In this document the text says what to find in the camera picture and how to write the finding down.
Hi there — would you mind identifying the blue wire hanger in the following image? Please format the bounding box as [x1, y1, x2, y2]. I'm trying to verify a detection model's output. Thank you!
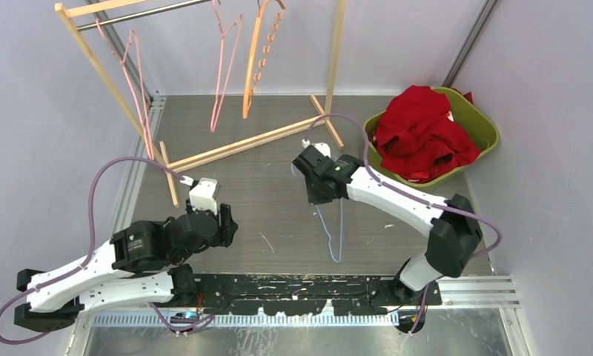
[290, 164, 345, 264]

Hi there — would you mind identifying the pink wire hanger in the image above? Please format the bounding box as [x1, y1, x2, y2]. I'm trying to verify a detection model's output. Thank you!
[96, 19, 156, 160]

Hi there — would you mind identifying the red garment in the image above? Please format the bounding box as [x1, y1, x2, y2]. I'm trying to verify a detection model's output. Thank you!
[371, 85, 480, 183]

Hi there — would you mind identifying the pink hanger with poppy skirt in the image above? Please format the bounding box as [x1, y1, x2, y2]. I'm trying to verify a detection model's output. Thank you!
[209, 0, 244, 134]

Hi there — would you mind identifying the wooden hanger with metal hook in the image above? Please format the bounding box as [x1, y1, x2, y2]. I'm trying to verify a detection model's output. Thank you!
[242, 0, 286, 119]

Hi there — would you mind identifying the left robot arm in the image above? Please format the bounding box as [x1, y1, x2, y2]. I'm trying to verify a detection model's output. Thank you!
[13, 203, 238, 333]

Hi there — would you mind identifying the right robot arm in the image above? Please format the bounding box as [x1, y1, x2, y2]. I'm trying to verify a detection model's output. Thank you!
[292, 144, 483, 305]

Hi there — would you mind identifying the green plastic laundry basket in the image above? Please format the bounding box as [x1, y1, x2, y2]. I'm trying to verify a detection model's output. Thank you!
[364, 87, 500, 190]

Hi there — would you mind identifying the crumpled red cloth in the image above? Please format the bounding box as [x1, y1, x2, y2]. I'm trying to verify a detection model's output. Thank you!
[463, 92, 474, 105]

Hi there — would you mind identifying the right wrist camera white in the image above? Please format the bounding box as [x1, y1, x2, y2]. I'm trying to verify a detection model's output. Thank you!
[301, 139, 331, 158]

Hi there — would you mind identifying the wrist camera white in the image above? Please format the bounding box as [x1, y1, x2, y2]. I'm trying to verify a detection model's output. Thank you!
[179, 176, 220, 215]
[301, 139, 331, 158]

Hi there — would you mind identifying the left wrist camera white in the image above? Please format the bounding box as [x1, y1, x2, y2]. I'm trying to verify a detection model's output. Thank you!
[179, 176, 220, 215]

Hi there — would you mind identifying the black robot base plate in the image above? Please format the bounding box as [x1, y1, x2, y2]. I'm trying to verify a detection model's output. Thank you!
[173, 274, 442, 317]

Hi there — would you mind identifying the wooden clothes rack frame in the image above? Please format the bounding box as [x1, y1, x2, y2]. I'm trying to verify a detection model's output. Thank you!
[54, 0, 348, 208]

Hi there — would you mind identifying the aluminium floor rail front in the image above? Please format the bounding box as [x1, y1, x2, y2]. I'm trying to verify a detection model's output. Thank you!
[76, 276, 520, 329]

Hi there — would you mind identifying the metal clothes rail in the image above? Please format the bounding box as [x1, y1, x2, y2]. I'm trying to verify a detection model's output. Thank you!
[55, 0, 209, 32]

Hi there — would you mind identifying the aluminium corner rail right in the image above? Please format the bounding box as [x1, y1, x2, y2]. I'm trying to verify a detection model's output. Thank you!
[442, 0, 501, 88]

